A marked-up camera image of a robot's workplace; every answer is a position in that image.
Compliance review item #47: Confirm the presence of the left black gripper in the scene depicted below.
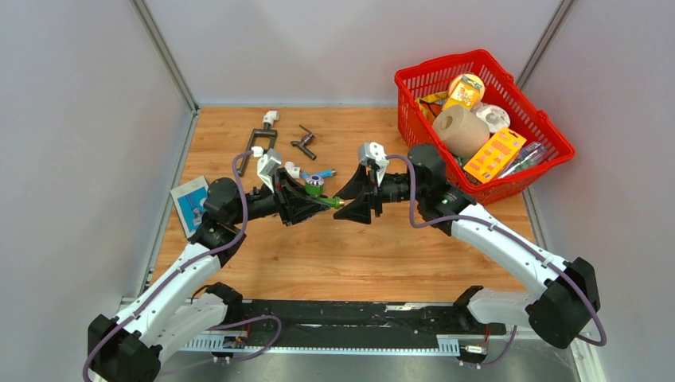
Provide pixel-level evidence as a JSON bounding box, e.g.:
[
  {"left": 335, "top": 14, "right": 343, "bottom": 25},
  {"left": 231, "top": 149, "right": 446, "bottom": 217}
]
[{"left": 230, "top": 168, "right": 330, "bottom": 227}]

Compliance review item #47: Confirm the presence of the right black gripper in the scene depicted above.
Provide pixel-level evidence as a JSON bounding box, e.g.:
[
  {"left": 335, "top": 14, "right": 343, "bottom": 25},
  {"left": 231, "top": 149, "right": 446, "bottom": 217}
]
[{"left": 332, "top": 162, "right": 425, "bottom": 225}]

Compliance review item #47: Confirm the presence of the green plastic faucet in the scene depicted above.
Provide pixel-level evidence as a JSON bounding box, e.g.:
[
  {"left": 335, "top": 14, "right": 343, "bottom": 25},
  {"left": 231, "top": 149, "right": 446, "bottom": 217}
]
[{"left": 304, "top": 174, "right": 345, "bottom": 209}]

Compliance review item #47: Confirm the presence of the red plastic shopping basket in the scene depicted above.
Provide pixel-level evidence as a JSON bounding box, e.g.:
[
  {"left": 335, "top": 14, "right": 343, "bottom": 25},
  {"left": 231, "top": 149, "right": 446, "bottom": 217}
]
[{"left": 394, "top": 49, "right": 576, "bottom": 205}]

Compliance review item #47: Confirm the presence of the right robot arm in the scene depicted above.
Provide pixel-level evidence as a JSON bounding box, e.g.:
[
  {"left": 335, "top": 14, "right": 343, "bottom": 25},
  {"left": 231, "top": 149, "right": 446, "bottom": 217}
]
[{"left": 334, "top": 142, "right": 607, "bottom": 349}]

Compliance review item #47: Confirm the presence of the blue faucet with white elbow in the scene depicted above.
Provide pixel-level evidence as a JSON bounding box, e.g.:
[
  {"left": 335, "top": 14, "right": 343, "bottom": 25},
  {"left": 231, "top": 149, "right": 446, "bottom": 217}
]
[{"left": 284, "top": 162, "right": 337, "bottom": 180}]

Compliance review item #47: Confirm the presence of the long grey faucet white elbow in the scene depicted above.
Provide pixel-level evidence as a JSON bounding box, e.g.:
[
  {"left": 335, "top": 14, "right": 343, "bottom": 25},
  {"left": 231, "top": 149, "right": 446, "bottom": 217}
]
[{"left": 244, "top": 110, "right": 280, "bottom": 151}]

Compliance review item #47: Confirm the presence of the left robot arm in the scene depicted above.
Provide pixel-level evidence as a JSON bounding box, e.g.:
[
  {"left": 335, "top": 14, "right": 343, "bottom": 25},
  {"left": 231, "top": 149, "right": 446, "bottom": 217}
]
[{"left": 82, "top": 168, "right": 331, "bottom": 381}]

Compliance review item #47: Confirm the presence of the small dark grey faucet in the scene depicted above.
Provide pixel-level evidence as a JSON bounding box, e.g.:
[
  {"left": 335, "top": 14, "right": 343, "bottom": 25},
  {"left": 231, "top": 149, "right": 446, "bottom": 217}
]
[{"left": 291, "top": 125, "right": 317, "bottom": 161}]

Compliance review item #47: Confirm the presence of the blue white faucet box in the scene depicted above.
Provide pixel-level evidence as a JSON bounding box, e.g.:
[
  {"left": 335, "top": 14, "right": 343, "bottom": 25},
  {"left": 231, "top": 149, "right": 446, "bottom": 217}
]
[{"left": 170, "top": 176, "right": 209, "bottom": 237}]

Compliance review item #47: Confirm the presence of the yellow snack bag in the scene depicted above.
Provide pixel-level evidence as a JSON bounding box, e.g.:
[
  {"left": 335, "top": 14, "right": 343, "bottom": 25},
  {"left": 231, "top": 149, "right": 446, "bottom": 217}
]
[{"left": 415, "top": 91, "right": 448, "bottom": 123}]

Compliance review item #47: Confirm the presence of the brown paper roll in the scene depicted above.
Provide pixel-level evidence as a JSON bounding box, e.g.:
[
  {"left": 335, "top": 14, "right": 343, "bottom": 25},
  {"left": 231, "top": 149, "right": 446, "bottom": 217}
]
[{"left": 432, "top": 105, "right": 490, "bottom": 158}]

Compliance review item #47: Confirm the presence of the orange blister card package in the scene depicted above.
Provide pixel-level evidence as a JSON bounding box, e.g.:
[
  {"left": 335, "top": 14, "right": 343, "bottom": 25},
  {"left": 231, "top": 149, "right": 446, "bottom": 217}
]
[{"left": 462, "top": 127, "right": 527, "bottom": 184}]

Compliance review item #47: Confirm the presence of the orange sponge package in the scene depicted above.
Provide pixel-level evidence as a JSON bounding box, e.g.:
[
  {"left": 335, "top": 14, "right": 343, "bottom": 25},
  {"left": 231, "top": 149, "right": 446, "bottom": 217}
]
[{"left": 442, "top": 75, "right": 482, "bottom": 111}]

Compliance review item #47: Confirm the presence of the yellow round sponge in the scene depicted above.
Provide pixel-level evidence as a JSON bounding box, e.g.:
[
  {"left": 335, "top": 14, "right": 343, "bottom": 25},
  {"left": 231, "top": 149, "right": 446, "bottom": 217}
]
[{"left": 448, "top": 72, "right": 486, "bottom": 107}]

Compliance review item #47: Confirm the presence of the white wrapped paper roll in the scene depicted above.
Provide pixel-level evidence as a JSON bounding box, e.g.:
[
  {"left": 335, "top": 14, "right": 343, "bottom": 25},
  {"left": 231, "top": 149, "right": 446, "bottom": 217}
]
[{"left": 470, "top": 103, "right": 511, "bottom": 134}]

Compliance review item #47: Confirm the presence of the clear pack of pens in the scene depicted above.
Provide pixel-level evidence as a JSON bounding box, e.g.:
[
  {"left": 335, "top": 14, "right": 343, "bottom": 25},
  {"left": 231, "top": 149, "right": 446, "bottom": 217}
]
[{"left": 498, "top": 142, "right": 546, "bottom": 179}]

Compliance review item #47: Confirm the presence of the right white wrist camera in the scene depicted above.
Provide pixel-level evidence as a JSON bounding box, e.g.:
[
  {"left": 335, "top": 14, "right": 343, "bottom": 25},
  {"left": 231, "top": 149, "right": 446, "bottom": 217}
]
[{"left": 358, "top": 142, "right": 389, "bottom": 186}]

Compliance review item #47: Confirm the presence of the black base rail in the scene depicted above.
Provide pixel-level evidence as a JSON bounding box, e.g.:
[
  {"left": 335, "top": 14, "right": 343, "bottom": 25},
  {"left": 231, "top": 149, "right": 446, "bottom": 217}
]
[{"left": 216, "top": 299, "right": 507, "bottom": 351}]

